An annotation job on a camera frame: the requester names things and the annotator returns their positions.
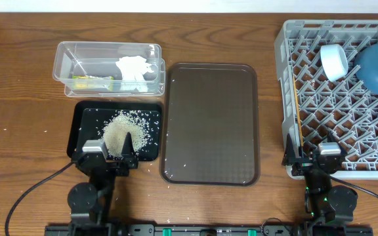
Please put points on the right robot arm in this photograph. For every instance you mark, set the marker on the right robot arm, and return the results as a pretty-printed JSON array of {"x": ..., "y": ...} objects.
[{"x": 331, "y": 207}]

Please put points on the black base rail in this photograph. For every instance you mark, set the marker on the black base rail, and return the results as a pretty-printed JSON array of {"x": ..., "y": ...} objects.
[{"x": 150, "y": 230}]

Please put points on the wooden chopstick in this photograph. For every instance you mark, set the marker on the wooden chopstick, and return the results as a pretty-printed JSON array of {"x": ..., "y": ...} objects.
[{"x": 298, "y": 113}]

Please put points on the white napkin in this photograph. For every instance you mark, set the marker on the white napkin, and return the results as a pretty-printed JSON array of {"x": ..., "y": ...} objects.
[{"x": 133, "y": 69}]

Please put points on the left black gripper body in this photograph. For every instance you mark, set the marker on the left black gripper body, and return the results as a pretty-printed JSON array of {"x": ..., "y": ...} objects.
[{"x": 122, "y": 171}]

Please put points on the yellow green snack wrapper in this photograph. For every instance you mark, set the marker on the yellow green snack wrapper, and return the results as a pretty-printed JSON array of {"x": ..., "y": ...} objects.
[{"x": 92, "y": 82}]

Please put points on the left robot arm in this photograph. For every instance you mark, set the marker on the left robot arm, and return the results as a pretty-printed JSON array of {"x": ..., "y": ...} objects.
[{"x": 90, "y": 201}]

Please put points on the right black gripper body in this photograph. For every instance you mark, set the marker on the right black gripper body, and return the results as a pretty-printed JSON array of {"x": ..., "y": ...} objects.
[{"x": 303, "y": 164}]

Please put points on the light blue bowl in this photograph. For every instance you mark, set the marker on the light blue bowl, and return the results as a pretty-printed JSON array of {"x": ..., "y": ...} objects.
[{"x": 334, "y": 61}]

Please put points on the grey dishwasher rack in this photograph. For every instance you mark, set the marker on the grey dishwasher rack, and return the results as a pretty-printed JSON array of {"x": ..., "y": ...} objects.
[{"x": 345, "y": 107}]

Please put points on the brown serving tray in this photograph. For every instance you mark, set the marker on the brown serving tray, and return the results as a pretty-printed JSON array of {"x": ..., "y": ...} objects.
[{"x": 211, "y": 134}]

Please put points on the white rice pile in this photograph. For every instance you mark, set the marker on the white rice pile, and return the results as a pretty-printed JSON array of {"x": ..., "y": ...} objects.
[{"x": 142, "y": 125}]

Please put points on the black tray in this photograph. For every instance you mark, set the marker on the black tray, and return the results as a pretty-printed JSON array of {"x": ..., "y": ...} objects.
[{"x": 90, "y": 117}]

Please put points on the clear plastic bin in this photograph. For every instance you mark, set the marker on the clear plastic bin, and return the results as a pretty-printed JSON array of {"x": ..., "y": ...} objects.
[{"x": 99, "y": 59}]

